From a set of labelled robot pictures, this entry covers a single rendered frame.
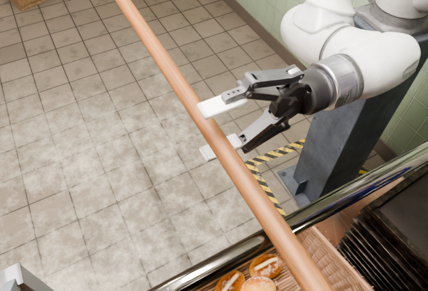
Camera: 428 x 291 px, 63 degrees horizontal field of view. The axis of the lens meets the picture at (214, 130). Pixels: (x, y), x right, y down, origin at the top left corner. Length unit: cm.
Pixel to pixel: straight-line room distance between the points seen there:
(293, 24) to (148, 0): 251
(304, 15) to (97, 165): 154
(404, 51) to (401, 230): 40
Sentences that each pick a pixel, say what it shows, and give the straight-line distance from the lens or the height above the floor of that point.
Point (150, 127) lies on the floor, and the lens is 214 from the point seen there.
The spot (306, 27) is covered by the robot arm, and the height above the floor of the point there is 121.
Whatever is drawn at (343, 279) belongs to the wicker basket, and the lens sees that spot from 102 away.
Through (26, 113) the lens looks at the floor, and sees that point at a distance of 247.
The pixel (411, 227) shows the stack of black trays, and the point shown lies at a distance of 91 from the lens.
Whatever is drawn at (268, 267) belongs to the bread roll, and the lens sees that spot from 104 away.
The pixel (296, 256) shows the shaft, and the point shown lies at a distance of 46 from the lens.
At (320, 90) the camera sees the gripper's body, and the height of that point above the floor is 123.
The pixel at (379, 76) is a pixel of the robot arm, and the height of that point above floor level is 122.
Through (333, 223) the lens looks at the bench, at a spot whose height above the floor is 58.
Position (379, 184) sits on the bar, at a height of 117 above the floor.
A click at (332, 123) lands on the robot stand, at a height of 57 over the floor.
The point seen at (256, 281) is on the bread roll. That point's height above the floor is 65.
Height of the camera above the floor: 163
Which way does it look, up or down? 51 degrees down
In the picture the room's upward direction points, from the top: straight up
